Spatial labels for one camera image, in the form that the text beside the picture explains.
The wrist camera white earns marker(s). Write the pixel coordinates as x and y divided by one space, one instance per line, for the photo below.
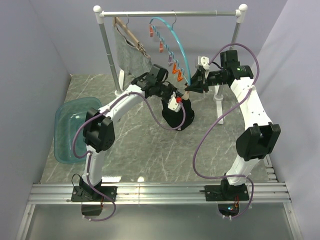
174 104
202 63

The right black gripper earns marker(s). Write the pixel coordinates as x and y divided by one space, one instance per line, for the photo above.
198 86

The salmon clip far left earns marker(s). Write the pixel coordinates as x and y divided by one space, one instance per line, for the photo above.
151 30

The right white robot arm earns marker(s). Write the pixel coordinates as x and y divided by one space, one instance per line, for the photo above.
260 133

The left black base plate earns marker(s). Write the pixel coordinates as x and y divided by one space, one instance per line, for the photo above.
92 200

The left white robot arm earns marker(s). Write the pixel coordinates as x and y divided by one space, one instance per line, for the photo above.
98 128

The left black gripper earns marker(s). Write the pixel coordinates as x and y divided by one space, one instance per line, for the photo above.
173 90

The wooden clothes hanger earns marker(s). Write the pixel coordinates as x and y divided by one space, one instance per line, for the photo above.
129 38

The teal plastic basin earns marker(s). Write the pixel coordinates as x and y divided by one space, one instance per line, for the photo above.
68 118

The purple plastic clip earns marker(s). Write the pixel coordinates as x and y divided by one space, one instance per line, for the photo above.
170 60

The orange clip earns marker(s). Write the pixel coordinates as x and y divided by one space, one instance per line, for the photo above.
175 69
180 76

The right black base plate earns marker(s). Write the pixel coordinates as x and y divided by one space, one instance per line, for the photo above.
228 196

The teal clip hanger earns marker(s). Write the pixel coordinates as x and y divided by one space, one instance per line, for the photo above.
185 67

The salmon clip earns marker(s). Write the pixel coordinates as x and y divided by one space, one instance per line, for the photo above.
161 46
151 30

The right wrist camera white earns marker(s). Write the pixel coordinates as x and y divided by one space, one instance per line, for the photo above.
202 63

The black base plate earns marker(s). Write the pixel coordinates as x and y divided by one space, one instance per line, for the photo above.
228 196
92 200

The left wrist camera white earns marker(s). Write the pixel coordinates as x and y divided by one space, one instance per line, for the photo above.
174 104

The white and silver clothes rack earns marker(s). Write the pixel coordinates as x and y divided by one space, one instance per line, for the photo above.
118 79

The black underwear beige waistband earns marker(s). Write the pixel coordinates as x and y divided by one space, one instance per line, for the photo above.
178 120

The aluminium mounting rail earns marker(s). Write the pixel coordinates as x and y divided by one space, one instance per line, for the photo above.
151 193

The grey knitted garment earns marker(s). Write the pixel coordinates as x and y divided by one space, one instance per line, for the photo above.
132 60

